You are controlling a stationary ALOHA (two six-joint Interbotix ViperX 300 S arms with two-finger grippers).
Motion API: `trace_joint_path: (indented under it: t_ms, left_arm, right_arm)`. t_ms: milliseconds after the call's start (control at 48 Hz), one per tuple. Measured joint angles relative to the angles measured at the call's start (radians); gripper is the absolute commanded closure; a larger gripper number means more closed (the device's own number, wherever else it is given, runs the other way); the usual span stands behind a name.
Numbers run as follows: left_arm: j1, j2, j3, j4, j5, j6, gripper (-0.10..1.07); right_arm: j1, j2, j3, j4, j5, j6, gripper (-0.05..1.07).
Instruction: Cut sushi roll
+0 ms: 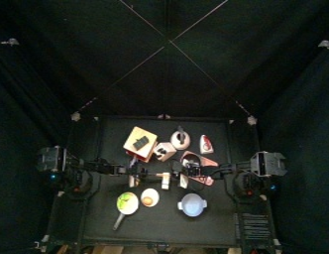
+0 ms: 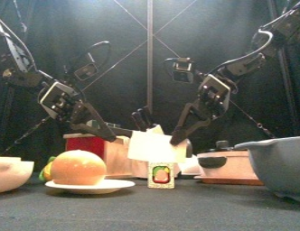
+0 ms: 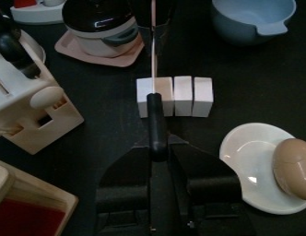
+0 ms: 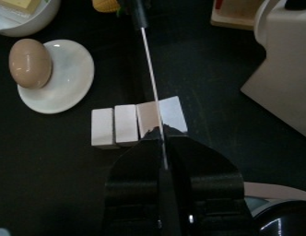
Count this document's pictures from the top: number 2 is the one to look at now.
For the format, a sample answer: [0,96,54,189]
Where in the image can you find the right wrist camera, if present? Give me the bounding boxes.
[170,58,197,84]

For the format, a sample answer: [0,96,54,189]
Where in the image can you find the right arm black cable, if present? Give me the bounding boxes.
[210,28,276,76]

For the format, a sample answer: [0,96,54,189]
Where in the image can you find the orange toy ball food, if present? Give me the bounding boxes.
[50,149,107,186]

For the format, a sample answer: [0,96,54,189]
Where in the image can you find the yellow green toy food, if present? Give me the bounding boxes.
[38,155,58,182]

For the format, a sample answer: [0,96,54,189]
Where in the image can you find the dark toy sushi piece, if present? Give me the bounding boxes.
[105,121,122,129]

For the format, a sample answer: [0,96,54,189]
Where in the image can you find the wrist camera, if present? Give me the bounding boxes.
[170,58,197,84]
[71,60,101,82]

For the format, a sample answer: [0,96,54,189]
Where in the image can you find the blue toy pot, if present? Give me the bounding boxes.
[233,135,300,203]

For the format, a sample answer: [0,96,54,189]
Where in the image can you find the white small plate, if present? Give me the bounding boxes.
[45,178,137,195]

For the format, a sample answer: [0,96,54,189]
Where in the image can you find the thin diagonal cord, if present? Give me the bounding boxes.
[0,0,198,156]
[113,0,277,139]

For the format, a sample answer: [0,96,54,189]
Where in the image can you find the red wooden box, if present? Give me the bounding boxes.
[65,136,133,178]

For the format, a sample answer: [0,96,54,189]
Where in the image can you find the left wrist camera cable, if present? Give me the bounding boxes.
[85,40,113,71]

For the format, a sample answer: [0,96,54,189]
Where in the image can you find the metal frame pole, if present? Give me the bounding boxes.
[146,0,156,115]

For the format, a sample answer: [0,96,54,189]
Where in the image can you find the black handled toy knife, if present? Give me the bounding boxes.
[139,106,156,131]
[130,110,145,132]

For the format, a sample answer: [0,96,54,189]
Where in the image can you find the small juice carton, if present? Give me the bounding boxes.
[146,162,177,190]

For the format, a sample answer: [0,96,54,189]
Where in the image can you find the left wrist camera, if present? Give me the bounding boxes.
[71,60,101,82]

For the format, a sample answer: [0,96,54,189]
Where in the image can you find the cream white toy piece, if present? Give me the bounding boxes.
[174,139,189,164]

